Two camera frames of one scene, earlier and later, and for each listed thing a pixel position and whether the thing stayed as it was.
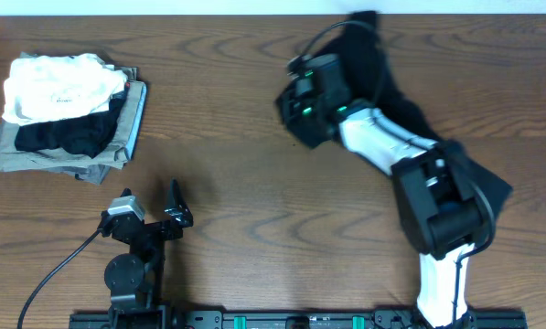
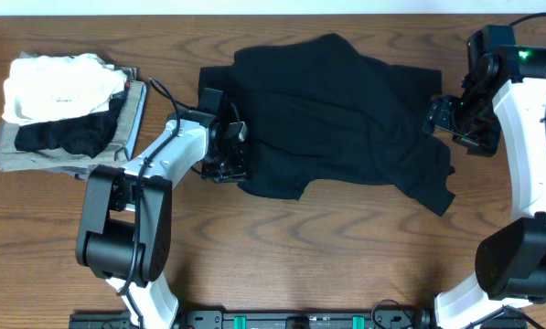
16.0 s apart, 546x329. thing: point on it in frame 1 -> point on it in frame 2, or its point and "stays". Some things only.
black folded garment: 88,133 stays
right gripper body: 304,108 -> 471,126
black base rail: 491,319 stays
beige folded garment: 7,157 stays
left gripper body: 161,236 -> 230,165
